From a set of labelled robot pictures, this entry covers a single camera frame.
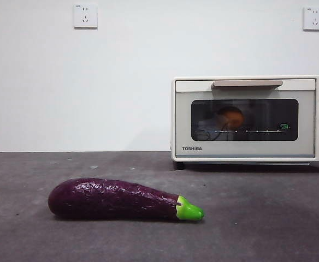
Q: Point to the brown potato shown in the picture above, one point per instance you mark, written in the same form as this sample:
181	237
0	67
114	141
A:
231	117

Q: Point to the purple eggplant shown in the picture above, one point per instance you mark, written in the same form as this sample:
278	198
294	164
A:
107	199

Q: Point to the white wall socket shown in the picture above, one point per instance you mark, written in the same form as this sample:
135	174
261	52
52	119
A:
85	16
314	19

